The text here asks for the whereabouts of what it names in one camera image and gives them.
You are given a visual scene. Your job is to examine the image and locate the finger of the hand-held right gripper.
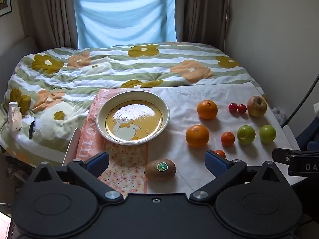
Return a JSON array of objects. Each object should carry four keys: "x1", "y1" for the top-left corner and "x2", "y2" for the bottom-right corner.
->
[{"x1": 272, "y1": 148, "x2": 319, "y2": 165}]

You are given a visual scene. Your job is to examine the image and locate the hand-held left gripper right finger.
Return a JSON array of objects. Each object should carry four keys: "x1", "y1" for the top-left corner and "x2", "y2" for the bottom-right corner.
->
[{"x1": 189, "y1": 151, "x2": 287, "y2": 201}]

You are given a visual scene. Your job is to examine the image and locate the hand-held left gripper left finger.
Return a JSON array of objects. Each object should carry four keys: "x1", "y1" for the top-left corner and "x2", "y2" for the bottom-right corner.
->
[{"x1": 33, "y1": 151, "x2": 124, "y2": 201}]

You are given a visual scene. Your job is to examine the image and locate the green apple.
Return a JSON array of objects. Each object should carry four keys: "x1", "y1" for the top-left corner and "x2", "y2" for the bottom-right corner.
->
[
  {"x1": 237, "y1": 125, "x2": 256, "y2": 145},
  {"x1": 259, "y1": 125, "x2": 277, "y2": 144}
]

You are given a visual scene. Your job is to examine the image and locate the large orange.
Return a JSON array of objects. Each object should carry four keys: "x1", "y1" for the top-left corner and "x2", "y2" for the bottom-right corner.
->
[
  {"x1": 197, "y1": 100, "x2": 218, "y2": 120},
  {"x1": 185, "y1": 124, "x2": 210, "y2": 147}
]

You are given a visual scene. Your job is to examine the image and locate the cream plate with duck print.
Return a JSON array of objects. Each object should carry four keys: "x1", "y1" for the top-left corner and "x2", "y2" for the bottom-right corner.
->
[{"x1": 96, "y1": 90, "x2": 170, "y2": 145}]

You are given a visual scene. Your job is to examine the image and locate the wrinkled brown apple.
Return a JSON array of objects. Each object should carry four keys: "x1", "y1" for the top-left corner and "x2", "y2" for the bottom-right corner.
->
[{"x1": 247, "y1": 96, "x2": 268, "y2": 118}]

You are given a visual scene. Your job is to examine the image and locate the brown kiwi with green sticker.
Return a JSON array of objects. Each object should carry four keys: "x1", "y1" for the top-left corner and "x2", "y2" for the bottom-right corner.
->
[{"x1": 145, "y1": 159, "x2": 176, "y2": 182}]

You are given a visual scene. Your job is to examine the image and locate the pink floral cloth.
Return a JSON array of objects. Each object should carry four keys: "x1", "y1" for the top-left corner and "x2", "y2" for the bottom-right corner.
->
[{"x1": 75, "y1": 88, "x2": 152, "y2": 197}]

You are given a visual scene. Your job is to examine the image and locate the dark blue cloth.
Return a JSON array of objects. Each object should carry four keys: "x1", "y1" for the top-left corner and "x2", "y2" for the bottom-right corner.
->
[{"x1": 296, "y1": 126, "x2": 319, "y2": 152}]

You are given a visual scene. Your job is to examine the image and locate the white plastic bag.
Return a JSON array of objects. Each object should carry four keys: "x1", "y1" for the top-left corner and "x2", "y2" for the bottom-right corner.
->
[{"x1": 270, "y1": 107, "x2": 287, "y2": 127}]

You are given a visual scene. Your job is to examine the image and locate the white cloth with pink edge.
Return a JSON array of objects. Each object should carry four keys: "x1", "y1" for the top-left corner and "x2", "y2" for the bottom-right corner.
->
[{"x1": 146, "y1": 81, "x2": 309, "y2": 195}]

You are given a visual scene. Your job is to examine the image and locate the small black device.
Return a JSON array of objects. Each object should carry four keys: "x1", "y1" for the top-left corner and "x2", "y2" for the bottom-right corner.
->
[{"x1": 28, "y1": 122, "x2": 37, "y2": 140}]

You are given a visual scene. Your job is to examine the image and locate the floral striped quilt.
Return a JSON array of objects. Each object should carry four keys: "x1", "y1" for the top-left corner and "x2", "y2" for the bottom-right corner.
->
[{"x1": 1, "y1": 42, "x2": 270, "y2": 167}]

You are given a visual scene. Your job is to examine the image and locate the light grey laptop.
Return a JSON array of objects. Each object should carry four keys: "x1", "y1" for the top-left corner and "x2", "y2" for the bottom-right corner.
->
[{"x1": 0, "y1": 212, "x2": 15, "y2": 239}]

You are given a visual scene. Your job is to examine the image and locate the light blue window cloth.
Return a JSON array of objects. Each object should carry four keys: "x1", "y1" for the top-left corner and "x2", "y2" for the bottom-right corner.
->
[{"x1": 73, "y1": 0, "x2": 177, "y2": 50}]

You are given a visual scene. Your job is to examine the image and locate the brown curtain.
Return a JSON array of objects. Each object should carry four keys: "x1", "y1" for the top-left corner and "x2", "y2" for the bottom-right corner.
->
[
  {"x1": 17, "y1": 0, "x2": 80, "y2": 53},
  {"x1": 174, "y1": 0, "x2": 231, "y2": 53}
]

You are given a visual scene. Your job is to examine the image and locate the black cable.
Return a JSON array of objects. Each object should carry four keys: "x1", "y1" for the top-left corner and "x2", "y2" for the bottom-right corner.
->
[{"x1": 284, "y1": 72, "x2": 319, "y2": 127}]

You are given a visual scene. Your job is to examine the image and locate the grey bed frame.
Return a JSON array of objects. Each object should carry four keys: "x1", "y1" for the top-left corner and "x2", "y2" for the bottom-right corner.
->
[{"x1": 0, "y1": 36, "x2": 38, "y2": 64}]

